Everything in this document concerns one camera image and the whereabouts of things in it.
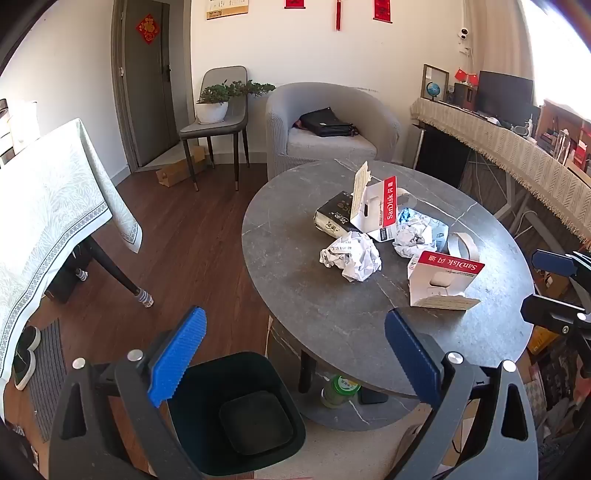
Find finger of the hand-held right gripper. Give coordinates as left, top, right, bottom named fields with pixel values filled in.
left=531, top=249, right=591, bottom=296
left=520, top=293, right=591, bottom=334

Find black dining table legs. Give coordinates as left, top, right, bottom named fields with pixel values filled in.
left=71, top=235, right=155, bottom=309

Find pale patterned tablecloth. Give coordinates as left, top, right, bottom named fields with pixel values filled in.
left=0, top=117, right=144, bottom=384

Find black monitor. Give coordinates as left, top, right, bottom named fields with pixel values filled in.
left=475, top=70, right=535, bottom=118

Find blue white tissue pack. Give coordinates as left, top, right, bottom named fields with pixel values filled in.
left=398, top=208, right=451, bottom=254

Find white paper ball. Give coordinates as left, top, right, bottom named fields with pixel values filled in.
left=320, top=231, right=383, bottom=282
left=392, top=217, right=435, bottom=258

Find potted plant in white pot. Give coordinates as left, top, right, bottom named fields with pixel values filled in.
left=195, top=79, right=277, bottom=124

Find red diamond door decoration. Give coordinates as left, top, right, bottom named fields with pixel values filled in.
left=136, top=14, right=161, bottom=45

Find beige fringed desk cloth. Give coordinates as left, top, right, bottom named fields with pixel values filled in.
left=410, top=97, right=591, bottom=243

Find white red cardboard box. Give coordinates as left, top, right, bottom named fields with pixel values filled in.
left=406, top=250, right=485, bottom=311
left=348, top=161, right=399, bottom=243

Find dark green trash bin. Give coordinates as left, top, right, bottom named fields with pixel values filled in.
left=166, top=352, right=307, bottom=478

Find black white-soled shoe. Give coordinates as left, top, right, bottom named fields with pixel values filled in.
left=12, top=348, right=38, bottom=391
left=16, top=325, right=42, bottom=356

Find wall calendar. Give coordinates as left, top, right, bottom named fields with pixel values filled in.
left=206, top=0, right=251, bottom=21

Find round grey stone table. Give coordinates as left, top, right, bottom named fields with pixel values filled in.
left=241, top=159, right=536, bottom=432

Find black bag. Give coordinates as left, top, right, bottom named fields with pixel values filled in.
left=295, top=107, right=360, bottom=138

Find brown cardboard box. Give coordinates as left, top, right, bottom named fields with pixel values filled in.
left=156, top=147, right=207, bottom=188

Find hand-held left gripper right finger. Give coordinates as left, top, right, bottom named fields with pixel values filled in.
left=384, top=307, right=541, bottom=480

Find brown cardboard tape core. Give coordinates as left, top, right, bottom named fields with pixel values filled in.
left=447, top=232, right=481, bottom=261

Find black tissue pack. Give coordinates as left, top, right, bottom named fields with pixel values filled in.
left=315, top=191, right=358, bottom=238

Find grey door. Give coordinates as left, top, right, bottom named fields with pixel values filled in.
left=113, top=0, right=181, bottom=169

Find grey dining chair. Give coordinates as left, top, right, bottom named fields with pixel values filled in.
left=178, top=65, right=251, bottom=192

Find grey armchair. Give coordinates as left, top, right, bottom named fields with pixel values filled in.
left=264, top=82, right=402, bottom=183

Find green lidded jar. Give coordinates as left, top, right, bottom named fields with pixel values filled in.
left=321, top=375, right=362, bottom=409

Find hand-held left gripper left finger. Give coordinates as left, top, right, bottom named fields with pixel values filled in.
left=48, top=305, right=208, bottom=480

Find grey striped floor mat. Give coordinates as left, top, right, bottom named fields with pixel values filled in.
left=28, top=318, right=68, bottom=441

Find wooden picture frame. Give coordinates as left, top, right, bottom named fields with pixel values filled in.
left=421, top=64, right=450, bottom=100

